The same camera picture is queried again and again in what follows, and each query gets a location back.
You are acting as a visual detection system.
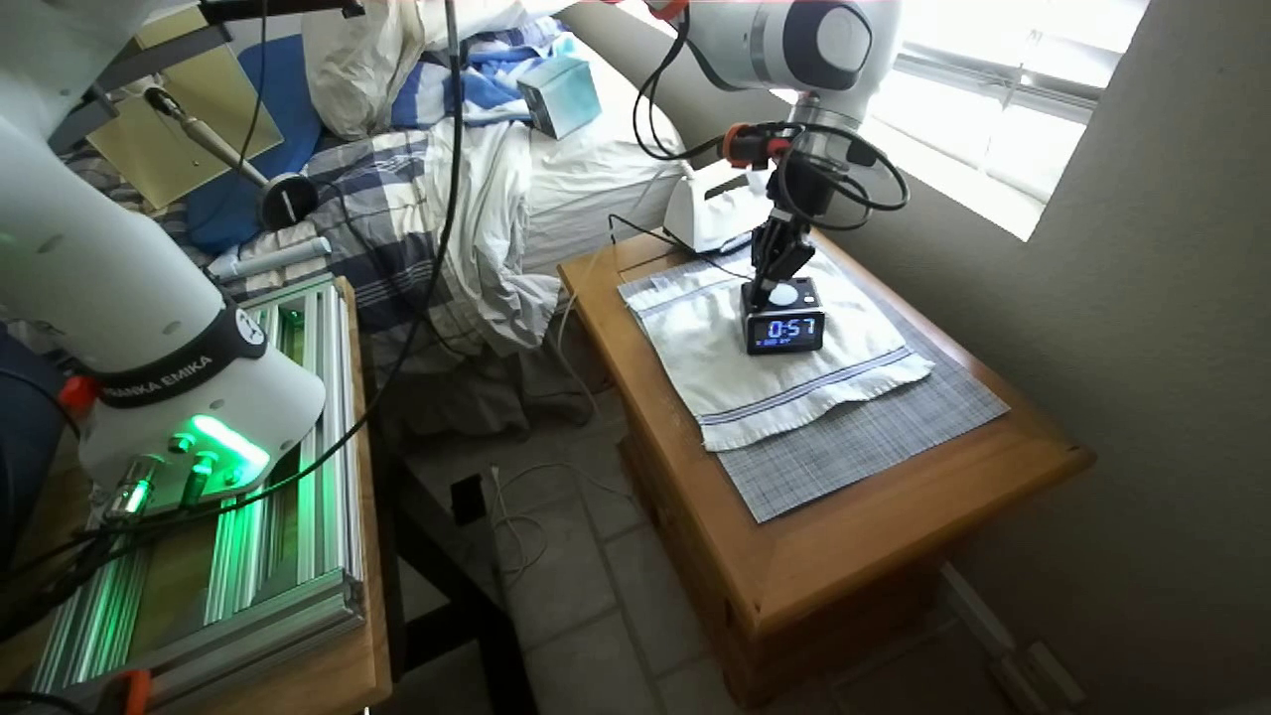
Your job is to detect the black digital alarm clock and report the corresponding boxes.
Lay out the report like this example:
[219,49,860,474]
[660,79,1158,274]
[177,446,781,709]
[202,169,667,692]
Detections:
[742,276,826,355]

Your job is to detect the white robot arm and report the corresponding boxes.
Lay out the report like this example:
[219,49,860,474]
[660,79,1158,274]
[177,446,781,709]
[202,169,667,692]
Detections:
[0,0,901,494]

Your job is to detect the wooden side table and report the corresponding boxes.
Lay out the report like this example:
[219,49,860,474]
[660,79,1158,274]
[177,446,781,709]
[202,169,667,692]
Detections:
[561,238,1091,708]

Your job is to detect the teal tissue box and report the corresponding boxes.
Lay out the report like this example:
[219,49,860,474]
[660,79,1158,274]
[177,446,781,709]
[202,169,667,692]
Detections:
[521,54,601,139]

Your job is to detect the white rumpled bed sheet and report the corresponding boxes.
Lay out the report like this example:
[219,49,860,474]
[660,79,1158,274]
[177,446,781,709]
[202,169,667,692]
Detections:
[427,41,687,359]

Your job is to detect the white striped towel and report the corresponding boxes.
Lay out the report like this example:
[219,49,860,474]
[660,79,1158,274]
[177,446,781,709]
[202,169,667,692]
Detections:
[619,255,932,454]

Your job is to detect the blue plaid blanket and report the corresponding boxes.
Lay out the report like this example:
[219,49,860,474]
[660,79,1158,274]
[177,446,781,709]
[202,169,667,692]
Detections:
[169,22,561,389]

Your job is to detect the iron power cord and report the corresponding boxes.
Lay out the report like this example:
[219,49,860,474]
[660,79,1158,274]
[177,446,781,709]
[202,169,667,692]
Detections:
[605,209,684,259]

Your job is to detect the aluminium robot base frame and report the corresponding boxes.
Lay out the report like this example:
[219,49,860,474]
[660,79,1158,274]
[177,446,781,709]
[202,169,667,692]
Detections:
[31,276,374,709]

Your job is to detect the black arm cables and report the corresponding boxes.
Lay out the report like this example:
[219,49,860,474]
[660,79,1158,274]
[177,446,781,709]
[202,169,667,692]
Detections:
[628,6,912,238]

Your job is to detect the white clothes iron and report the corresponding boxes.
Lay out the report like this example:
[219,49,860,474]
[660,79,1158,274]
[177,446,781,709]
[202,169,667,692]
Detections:
[663,161,769,255]

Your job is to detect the grey woven placemat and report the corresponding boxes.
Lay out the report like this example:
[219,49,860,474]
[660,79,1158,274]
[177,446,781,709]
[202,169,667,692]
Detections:
[619,251,1012,528]

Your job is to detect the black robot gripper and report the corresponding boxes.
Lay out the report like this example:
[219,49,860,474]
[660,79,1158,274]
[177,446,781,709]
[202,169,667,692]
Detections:
[752,155,839,283]

